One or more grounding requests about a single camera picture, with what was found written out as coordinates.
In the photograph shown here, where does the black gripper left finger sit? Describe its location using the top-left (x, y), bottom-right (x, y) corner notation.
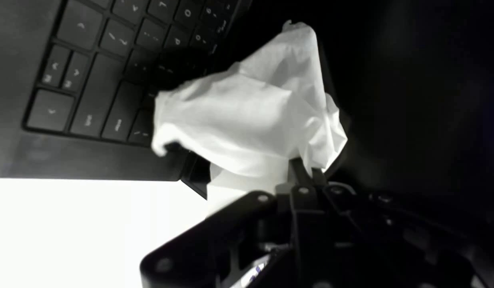
top-left (138, 155), bottom-right (324, 288)

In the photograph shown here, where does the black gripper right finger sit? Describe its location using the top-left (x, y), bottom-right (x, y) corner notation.
top-left (312, 170), bottom-right (494, 288)

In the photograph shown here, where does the white napkin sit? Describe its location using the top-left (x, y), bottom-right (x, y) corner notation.
top-left (151, 23), bottom-right (349, 183)

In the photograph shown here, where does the black open laptop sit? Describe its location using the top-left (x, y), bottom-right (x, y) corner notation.
top-left (0, 0), bottom-right (494, 218)

